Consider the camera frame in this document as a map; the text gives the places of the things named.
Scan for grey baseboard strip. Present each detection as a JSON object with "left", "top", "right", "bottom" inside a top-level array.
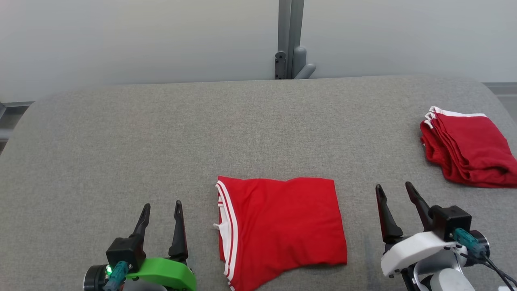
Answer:
[{"left": 483, "top": 82, "right": 517, "bottom": 98}]

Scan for dark grey bracket plate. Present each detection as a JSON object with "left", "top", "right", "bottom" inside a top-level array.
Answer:
[{"left": 275, "top": 51, "right": 288, "bottom": 80}]

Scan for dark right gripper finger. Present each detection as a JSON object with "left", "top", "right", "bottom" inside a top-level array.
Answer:
[
  {"left": 405, "top": 181, "right": 433, "bottom": 231},
  {"left": 375, "top": 184, "right": 404, "bottom": 244}
]

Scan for red Bulls basketball shorts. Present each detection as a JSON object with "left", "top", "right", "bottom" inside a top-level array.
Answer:
[{"left": 420, "top": 106, "right": 517, "bottom": 189}]

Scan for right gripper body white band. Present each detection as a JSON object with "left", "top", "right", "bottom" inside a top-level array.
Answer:
[{"left": 380, "top": 231, "right": 469, "bottom": 279}]

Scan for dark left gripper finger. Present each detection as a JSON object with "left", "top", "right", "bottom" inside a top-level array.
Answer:
[
  {"left": 168, "top": 200, "right": 189, "bottom": 261},
  {"left": 129, "top": 203, "right": 151, "bottom": 239}
]

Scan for grey lever handle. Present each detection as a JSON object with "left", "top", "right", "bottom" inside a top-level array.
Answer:
[{"left": 292, "top": 46, "right": 317, "bottom": 80}]

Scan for black cable teal plug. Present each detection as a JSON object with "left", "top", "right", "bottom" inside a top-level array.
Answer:
[
  {"left": 452, "top": 228, "right": 517, "bottom": 291},
  {"left": 104, "top": 261, "right": 129, "bottom": 291}
]

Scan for red Bulls basketball jersey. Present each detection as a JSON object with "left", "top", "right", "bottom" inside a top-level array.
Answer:
[{"left": 214, "top": 175, "right": 348, "bottom": 291}]

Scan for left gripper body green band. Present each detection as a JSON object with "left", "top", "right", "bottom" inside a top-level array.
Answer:
[{"left": 126, "top": 257, "right": 198, "bottom": 291}]

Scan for right black cable teal plug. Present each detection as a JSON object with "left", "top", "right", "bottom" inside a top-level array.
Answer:
[{"left": 452, "top": 228, "right": 517, "bottom": 291}]

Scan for grey fabric sofa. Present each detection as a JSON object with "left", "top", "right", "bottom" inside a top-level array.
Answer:
[{"left": 0, "top": 74, "right": 517, "bottom": 291}]

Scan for left black cable teal plug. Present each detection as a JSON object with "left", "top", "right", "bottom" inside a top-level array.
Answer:
[{"left": 104, "top": 261, "right": 129, "bottom": 291}]

